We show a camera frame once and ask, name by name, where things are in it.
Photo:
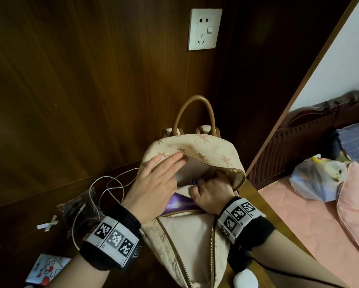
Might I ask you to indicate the blue plaid pillow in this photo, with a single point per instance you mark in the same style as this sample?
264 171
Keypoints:
358 143

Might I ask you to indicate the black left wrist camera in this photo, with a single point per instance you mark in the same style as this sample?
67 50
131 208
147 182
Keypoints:
136 251

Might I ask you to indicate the white earbuds case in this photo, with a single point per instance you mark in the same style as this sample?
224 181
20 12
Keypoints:
245 280

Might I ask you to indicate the beige horse-print backpack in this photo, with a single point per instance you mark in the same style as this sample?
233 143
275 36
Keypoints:
191 236

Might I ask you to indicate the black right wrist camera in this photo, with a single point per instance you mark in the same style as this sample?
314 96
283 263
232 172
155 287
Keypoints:
238 260

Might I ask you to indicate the clear bag with dark contents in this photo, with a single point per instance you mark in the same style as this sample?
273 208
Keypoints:
74 206

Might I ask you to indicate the purple tissue pack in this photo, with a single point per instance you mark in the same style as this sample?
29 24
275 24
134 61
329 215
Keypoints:
179 203

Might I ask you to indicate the pink quilt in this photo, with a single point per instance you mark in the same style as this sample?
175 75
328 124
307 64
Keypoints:
356 206

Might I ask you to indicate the dark wooden bed headboard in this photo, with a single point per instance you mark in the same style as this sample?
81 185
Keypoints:
287 146

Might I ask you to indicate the person's right hand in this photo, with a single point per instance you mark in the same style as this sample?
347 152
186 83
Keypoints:
215 194

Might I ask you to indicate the small red-print packet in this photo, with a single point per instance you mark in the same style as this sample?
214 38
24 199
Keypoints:
47 268

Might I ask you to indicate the left marker wristband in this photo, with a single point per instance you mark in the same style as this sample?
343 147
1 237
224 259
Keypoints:
113 236

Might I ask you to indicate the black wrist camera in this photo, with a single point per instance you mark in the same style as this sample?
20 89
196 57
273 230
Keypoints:
238 260
136 251

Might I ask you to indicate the marker wristband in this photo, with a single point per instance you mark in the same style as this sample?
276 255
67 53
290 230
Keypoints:
113 236
239 215

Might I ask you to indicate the blue pocket tissue pack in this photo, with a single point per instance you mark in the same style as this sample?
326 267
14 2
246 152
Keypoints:
195 181

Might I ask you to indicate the small white ribbon cross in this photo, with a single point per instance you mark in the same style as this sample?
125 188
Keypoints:
49 225

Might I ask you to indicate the person's right forearm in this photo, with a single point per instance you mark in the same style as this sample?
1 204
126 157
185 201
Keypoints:
287 260

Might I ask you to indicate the white plastic bag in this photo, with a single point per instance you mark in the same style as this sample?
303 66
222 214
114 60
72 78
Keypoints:
314 179

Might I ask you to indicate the person's left hand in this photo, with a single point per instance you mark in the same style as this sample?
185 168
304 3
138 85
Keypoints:
149 191

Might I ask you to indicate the white wall socket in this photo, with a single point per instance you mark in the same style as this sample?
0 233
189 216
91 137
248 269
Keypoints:
205 29

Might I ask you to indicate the right marker wristband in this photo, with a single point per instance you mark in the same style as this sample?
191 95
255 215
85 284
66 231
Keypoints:
239 215

